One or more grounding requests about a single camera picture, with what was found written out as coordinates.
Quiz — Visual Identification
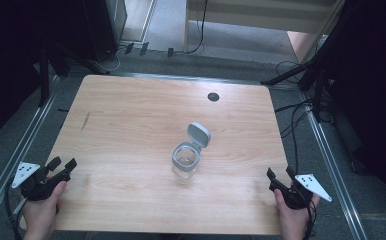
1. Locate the hand-held gripper cable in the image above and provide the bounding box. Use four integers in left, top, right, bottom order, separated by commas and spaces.
4, 186, 29, 240
302, 198, 319, 240

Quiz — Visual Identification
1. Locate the black hanging cable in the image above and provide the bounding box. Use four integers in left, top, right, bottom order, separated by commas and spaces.
175, 0, 209, 55

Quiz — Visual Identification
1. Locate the white floor cable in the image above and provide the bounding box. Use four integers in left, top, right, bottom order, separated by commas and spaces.
95, 46, 127, 73

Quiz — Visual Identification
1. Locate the clear jar with grey lid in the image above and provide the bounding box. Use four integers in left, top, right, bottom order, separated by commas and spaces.
171, 121, 212, 181

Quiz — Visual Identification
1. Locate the person's right hand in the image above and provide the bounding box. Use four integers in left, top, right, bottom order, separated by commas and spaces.
274, 190, 321, 240

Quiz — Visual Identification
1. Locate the black floor cable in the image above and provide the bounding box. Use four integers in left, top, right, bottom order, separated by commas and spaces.
274, 59, 319, 168

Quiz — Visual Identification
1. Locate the white shelf unit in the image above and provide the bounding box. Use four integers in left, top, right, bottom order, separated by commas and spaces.
183, 0, 345, 54

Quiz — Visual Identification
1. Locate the metal floor rail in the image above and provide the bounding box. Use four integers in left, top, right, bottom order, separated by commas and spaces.
0, 75, 62, 224
302, 94, 369, 240

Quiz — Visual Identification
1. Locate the right hand-held gripper cable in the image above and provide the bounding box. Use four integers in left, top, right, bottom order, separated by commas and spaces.
302, 198, 319, 240

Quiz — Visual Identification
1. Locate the left hand-held gripper cable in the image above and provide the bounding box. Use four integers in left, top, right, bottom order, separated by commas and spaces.
4, 186, 29, 240

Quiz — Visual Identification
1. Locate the dark cabinet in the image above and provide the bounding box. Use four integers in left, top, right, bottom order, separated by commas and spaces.
80, 0, 129, 61

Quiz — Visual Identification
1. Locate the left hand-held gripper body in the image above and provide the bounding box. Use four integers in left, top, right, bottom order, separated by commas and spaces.
11, 161, 72, 202

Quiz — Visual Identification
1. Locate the person's left hand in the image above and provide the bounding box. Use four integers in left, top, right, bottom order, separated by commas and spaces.
21, 180, 68, 240

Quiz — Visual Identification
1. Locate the black stand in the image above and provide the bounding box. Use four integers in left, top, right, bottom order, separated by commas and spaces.
260, 39, 335, 123
37, 39, 110, 108

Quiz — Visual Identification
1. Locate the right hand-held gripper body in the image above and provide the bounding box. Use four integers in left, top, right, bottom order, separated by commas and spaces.
268, 173, 333, 211

